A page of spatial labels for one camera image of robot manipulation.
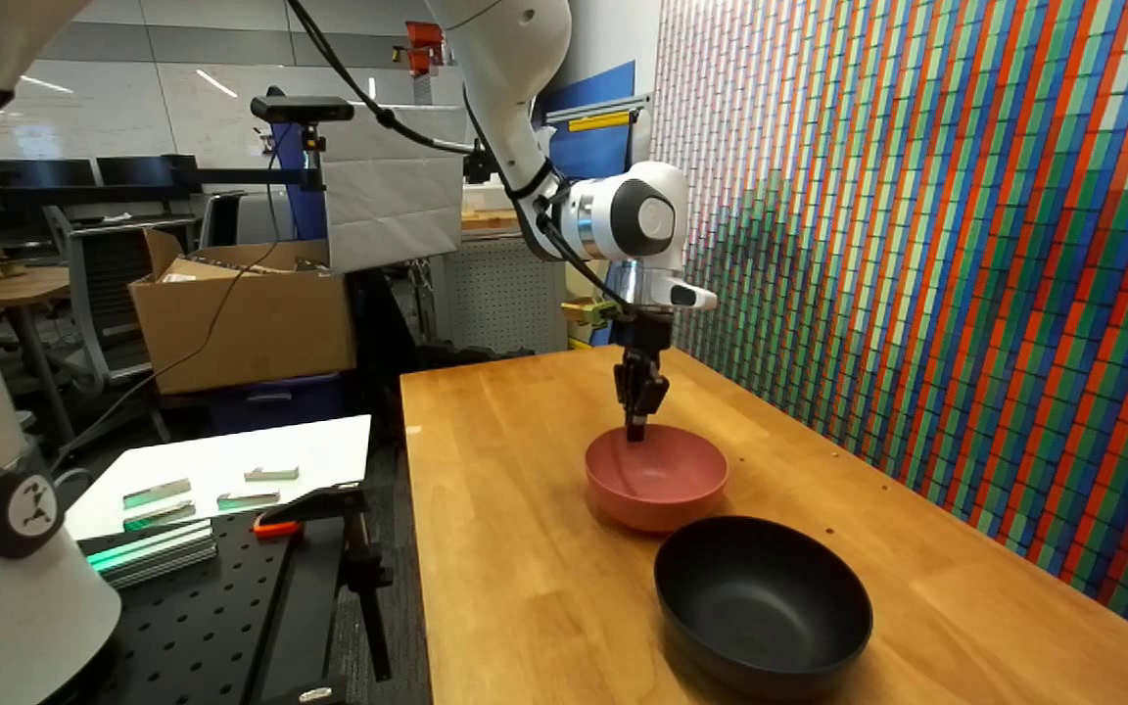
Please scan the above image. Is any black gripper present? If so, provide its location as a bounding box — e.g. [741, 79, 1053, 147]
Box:
[612, 303, 676, 447]

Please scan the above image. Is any orange bowl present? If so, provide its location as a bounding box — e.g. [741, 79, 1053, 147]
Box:
[582, 422, 731, 537]

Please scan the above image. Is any black bowl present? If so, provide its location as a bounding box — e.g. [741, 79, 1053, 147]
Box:
[649, 515, 877, 705]

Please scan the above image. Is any beige board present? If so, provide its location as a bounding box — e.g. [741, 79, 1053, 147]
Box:
[559, 291, 622, 350]

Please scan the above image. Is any grey cabinet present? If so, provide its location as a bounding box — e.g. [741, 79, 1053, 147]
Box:
[438, 233, 575, 357]

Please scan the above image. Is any white flat panel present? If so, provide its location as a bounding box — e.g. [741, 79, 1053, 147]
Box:
[322, 98, 471, 276]

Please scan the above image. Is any black stand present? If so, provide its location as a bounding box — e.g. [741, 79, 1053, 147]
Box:
[329, 490, 401, 684]

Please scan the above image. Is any white paper sheet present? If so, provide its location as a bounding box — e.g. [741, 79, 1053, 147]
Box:
[64, 413, 377, 545]

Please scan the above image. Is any cardboard box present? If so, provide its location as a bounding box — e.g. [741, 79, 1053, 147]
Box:
[130, 241, 359, 399]

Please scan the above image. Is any red fixture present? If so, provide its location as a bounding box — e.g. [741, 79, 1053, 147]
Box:
[403, 19, 455, 79]

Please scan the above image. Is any black perforated breadboard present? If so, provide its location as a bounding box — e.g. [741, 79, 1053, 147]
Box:
[57, 515, 414, 705]

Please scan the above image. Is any aluminium extrusion bar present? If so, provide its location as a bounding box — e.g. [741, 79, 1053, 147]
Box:
[83, 519, 218, 596]

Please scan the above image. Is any grey office chair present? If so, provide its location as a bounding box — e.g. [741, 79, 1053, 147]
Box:
[44, 191, 218, 384]

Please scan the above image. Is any black computer monitor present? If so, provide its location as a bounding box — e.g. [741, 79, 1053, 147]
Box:
[0, 156, 98, 196]
[92, 152, 203, 196]

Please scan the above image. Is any wooden desk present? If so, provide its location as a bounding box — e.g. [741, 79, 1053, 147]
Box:
[0, 263, 74, 314]

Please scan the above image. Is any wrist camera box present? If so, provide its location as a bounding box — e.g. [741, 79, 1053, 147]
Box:
[662, 276, 720, 319]

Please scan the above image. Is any orange handled clamp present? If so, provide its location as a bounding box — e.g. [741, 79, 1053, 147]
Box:
[245, 486, 371, 545]

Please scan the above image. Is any blue camera post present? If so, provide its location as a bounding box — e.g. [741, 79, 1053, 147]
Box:
[271, 120, 329, 246]

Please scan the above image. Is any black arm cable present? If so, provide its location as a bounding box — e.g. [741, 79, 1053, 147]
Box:
[282, 0, 637, 314]

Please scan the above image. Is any black stereo camera bar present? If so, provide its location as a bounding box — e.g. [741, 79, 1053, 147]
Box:
[245, 92, 359, 128]

